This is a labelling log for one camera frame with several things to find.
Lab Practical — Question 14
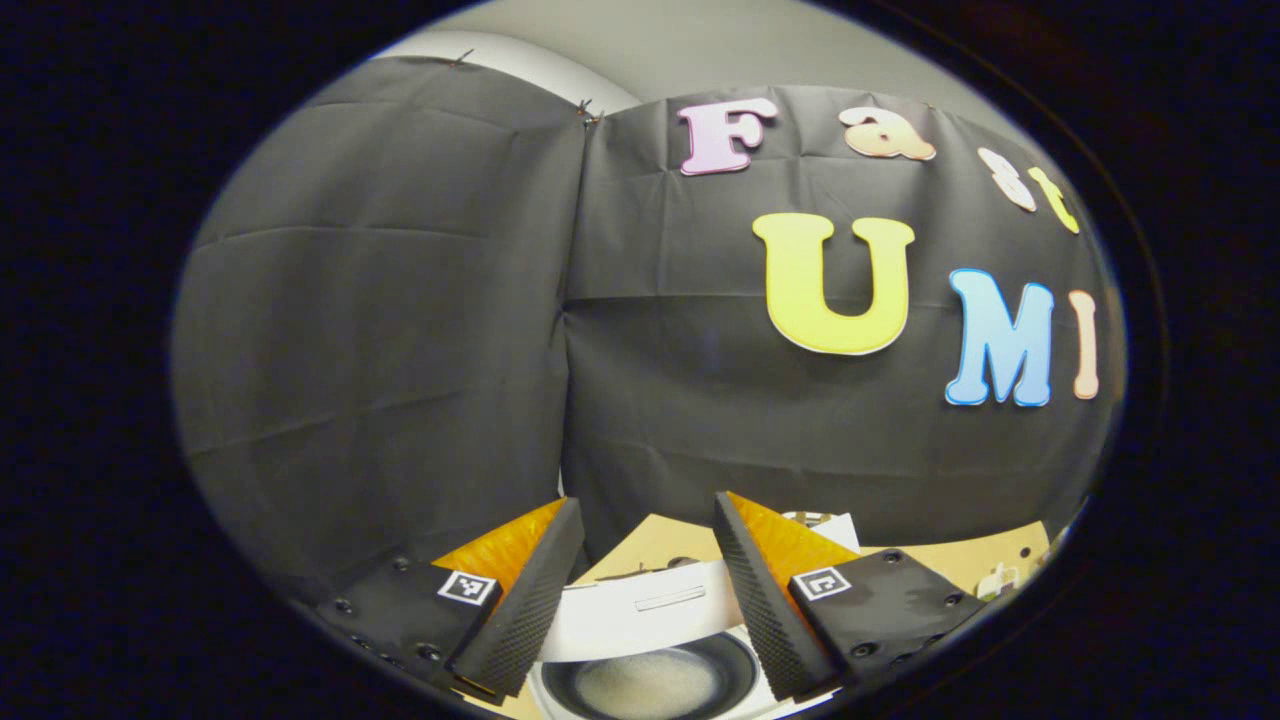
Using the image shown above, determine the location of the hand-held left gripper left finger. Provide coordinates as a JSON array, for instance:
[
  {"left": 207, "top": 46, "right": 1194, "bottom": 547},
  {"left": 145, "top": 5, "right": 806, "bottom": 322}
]
[{"left": 315, "top": 496, "right": 587, "bottom": 706}]

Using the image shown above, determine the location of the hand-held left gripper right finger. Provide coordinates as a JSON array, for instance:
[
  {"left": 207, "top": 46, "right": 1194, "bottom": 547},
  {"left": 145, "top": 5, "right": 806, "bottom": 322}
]
[{"left": 712, "top": 490, "right": 991, "bottom": 704}]

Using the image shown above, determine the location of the white rice cooker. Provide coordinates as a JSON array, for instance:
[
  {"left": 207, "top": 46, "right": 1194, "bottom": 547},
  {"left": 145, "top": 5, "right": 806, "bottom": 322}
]
[{"left": 528, "top": 558, "right": 841, "bottom": 720}]

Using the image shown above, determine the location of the thin white rice layer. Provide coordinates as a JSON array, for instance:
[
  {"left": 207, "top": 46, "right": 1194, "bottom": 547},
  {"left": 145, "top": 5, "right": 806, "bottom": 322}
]
[{"left": 575, "top": 648, "right": 736, "bottom": 719}]

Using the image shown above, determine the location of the black backdrop cloth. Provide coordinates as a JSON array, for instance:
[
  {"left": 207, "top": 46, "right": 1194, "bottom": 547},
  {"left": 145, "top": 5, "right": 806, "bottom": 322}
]
[{"left": 170, "top": 55, "right": 1126, "bottom": 601}]

